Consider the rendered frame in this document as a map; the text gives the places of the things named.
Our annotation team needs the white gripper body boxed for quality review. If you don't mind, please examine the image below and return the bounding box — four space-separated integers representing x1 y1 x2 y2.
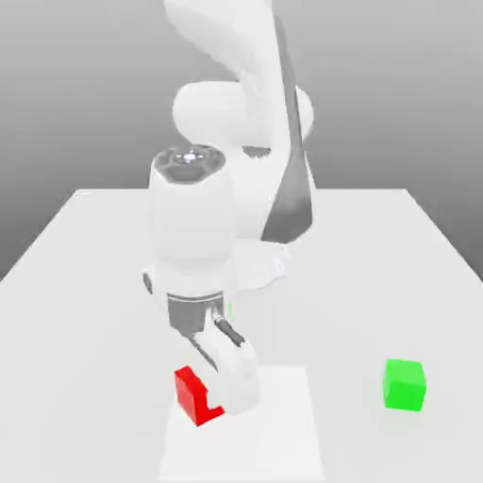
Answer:
189 323 261 417

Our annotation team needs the small red cube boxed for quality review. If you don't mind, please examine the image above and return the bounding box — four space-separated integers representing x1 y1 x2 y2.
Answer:
174 364 226 427

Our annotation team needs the small green cube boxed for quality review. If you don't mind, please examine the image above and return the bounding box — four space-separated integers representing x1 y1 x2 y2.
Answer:
381 358 427 413

